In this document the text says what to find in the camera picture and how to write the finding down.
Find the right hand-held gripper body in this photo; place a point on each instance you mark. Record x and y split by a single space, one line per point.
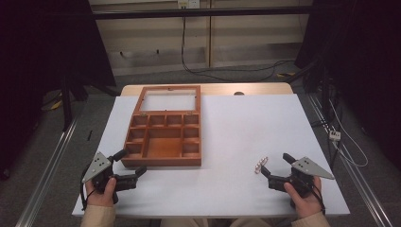
307 167

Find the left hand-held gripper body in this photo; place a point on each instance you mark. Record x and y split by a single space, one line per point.
96 167

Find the wooden compartment box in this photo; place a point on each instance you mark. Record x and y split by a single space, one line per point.
164 148

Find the person's left hand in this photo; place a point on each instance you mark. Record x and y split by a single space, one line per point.
100 195

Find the person's right hand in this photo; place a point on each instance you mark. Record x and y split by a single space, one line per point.
304 203

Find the small black floor item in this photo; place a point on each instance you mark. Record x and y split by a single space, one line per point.
90 135

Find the white plug adapter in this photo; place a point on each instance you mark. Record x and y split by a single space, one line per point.
334 135

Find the white table mat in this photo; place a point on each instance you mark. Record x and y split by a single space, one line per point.
233 138

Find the yellow floor tape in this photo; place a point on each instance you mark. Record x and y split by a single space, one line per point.
285 75
56 105

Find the wooden table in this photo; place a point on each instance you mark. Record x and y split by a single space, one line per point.
252 89

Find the black curtain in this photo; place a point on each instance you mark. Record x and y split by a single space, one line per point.
38 63
365 63

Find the black horizontal bar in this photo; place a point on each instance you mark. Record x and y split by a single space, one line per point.
201 12

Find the metal floor rail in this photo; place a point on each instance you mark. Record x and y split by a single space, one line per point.
356 176
47 176

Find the white wall outlet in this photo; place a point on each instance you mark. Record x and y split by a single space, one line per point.
188 3

